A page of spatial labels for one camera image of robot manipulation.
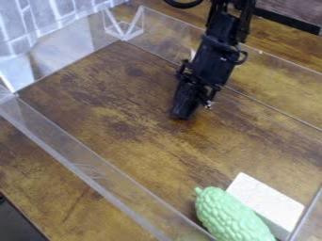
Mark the green bumpy bitter gourd toy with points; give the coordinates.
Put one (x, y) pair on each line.
(228, 220)

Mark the white rectangular block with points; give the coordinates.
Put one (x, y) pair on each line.
(276, 209)

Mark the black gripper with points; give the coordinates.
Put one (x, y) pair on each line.
(203, 76)

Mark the black bar on table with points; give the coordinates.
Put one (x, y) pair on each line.
(294, 23)

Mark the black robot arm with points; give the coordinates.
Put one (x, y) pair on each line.
(228, 21)

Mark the clear acrylic tray enclosure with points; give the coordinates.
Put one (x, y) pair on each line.
(96, 164)

